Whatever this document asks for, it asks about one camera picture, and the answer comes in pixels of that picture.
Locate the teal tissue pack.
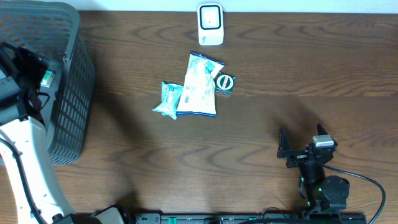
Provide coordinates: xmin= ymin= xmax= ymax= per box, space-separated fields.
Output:
xmin=40 ymin=70 xmax=55 ymax=88

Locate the dark green round-logo box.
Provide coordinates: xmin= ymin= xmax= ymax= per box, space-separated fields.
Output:
xmin=214 ymin=72 xmax=236 ymax=96

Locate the white blue-edged snack bag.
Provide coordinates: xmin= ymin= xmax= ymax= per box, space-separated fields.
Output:
xmin=177 ymin=51 xmax=225 ymax=118

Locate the teal wet wipes pack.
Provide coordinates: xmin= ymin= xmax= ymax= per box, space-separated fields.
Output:
xmin=153 ymin=82 xmax=183 ymax=120

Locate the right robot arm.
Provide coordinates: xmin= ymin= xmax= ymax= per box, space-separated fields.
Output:
xmin=277 ymin=124 xmax=350 ymax=213

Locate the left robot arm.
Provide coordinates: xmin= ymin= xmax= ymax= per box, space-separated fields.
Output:
xmin=1 ymin=42 xmax=128 ymax=224

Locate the white barcode scanner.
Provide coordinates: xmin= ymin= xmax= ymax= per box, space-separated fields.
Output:
xmin=197 ymin=2 xmax=224 ymax=46

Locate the grey plastic mesh basket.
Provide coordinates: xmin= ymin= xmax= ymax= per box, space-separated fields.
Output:
xmin=1 ymin=1 xmax=96 ymax=166

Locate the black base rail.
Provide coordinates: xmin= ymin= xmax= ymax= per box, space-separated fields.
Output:
xmin=128 ymin=212 xmax=366 ymax=224

